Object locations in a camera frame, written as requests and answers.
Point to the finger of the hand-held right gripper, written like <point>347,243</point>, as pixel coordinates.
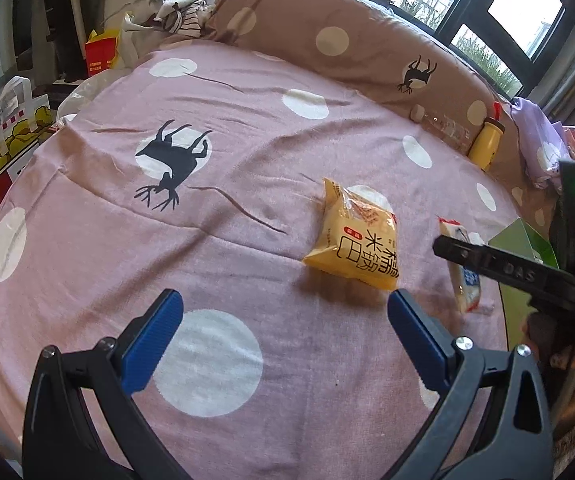
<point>497,262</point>

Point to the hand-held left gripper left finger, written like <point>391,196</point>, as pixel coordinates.
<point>152,340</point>

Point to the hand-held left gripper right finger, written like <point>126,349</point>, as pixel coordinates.
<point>417,340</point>

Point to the green cardboard box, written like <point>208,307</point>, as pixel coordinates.
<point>517,240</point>

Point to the cream snack packet red edge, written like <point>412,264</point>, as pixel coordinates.
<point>467,285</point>

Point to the yellow rice cracker packet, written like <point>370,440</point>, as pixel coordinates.
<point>352,245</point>

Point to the lilac plastic bag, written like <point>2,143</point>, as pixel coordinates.
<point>537,135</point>

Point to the yellow squeeze bottle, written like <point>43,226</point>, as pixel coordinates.
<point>487,145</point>

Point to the clear plastic bottle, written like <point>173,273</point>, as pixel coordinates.
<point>442,125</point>

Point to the pink polka dot bed sheet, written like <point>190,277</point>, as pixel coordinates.
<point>247,170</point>

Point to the printed plastic bag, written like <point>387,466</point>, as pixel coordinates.
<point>12,130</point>

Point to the brown polka dot bolster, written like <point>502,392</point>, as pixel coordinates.
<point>347,25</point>

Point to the red yellow paper bag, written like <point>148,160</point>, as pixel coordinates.
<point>101,55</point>

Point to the striped clothing pile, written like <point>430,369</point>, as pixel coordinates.
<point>187,17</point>

